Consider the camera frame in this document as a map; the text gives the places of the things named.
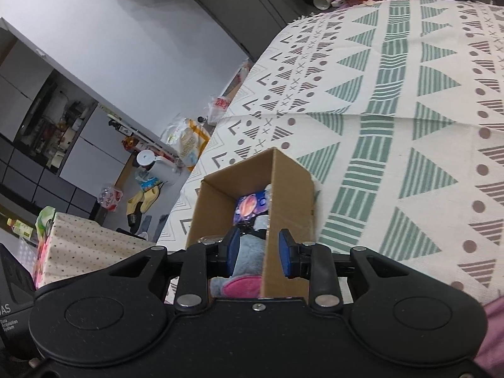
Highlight grey pink plush toy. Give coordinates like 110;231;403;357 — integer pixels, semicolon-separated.
208;182;274;299

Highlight white plastic bag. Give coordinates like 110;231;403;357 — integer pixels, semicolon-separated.
207;96;231;125

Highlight yellow food bag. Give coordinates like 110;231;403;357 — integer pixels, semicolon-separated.
162;117;210;172

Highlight white electric kettle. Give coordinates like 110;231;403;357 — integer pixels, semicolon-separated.
137;149;180;185

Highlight blue tissue pack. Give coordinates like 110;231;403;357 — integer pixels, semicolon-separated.
233;190;269;225

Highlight grey white cabinet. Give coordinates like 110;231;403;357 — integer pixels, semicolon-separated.
1;27;174;223

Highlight pink bed sheet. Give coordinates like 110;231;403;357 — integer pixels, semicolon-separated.
475;296;504;378

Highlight brown cardboard box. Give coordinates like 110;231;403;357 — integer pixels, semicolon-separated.
186;148;314;298

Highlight yellow slippers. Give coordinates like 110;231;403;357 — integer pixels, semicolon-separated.
126;186;160;215

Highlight patterned fringed blanket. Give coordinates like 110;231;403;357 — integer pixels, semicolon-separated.
160;0;503;304

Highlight dotted fabric box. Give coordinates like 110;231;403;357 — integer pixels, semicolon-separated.
32;207;153;289

